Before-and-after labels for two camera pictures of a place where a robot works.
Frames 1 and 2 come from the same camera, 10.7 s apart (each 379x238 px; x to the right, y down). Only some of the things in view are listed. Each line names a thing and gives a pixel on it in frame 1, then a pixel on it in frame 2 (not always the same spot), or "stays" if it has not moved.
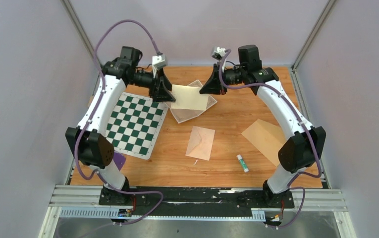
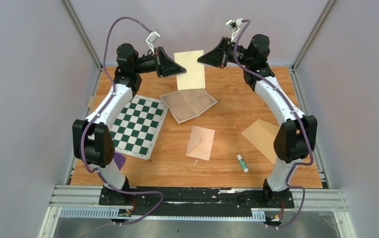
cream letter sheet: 189,97 → 193,77
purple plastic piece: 119,159 stays
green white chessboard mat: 134,123 stays
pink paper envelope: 200,143 stays
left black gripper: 161,93 → 166,67
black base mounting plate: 195,201 stays
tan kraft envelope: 267,137 stays
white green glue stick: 240,157 stays
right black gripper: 214,85 → 217,57
